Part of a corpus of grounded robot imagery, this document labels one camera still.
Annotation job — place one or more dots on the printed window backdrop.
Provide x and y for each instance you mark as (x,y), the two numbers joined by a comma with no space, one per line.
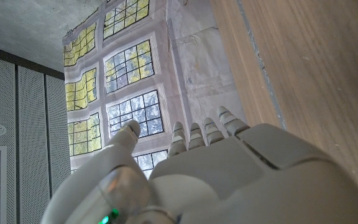
(166,77)

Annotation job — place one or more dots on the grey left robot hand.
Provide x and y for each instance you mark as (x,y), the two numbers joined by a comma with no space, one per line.
(228,180)

